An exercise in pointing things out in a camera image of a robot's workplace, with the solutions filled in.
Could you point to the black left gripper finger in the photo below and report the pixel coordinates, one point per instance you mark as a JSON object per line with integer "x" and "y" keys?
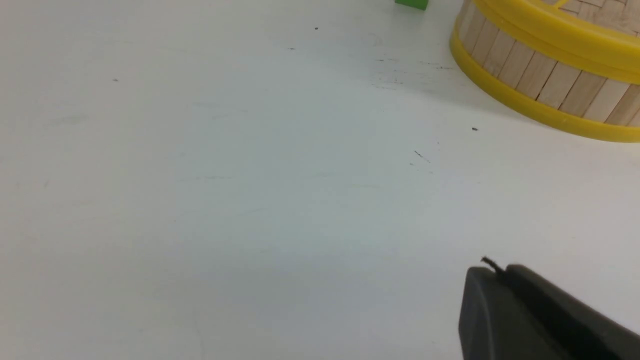
{"x": 513, "y": 313}

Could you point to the yellow rimmed bamboo steamer basket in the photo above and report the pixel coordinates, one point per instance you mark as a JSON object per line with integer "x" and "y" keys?
{"x": 544, "y": 89}

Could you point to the green cube block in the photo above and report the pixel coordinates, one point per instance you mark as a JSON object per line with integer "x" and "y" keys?
{"x": 414, "y": 4}

